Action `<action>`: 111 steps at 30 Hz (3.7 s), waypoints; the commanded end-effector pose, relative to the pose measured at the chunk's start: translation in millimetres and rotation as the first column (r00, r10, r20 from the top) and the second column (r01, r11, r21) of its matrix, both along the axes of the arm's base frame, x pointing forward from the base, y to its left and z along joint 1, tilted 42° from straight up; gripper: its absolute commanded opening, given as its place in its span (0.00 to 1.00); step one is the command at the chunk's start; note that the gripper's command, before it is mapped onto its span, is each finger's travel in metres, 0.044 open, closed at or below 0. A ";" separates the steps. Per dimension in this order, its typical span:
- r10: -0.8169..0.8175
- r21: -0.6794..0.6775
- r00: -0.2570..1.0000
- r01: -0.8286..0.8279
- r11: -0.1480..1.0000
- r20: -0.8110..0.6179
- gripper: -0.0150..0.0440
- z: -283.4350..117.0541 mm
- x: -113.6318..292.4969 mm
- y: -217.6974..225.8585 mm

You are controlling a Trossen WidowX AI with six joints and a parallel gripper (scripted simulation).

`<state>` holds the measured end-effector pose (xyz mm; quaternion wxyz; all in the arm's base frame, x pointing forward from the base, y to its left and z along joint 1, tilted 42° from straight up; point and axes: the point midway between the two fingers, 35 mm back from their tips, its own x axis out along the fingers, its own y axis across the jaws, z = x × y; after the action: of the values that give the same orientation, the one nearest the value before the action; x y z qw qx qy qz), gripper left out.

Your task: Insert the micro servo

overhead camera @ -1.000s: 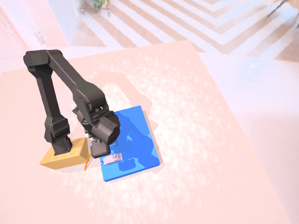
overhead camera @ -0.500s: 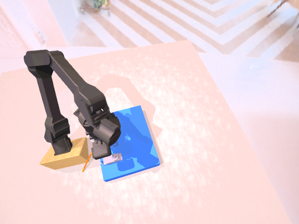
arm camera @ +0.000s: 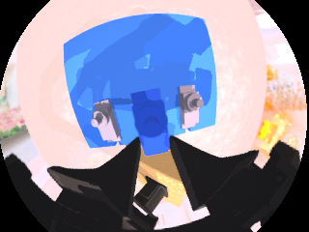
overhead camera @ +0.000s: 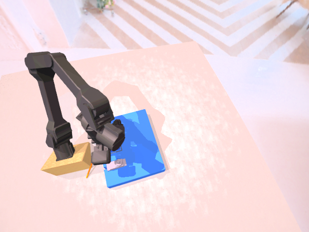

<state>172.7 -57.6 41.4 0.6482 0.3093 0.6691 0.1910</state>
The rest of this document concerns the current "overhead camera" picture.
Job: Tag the blue flat deck plate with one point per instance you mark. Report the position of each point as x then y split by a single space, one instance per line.
138 156

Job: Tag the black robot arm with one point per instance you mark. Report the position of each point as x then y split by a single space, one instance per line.
90 101

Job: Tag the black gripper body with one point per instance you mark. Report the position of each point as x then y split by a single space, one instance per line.
103 155

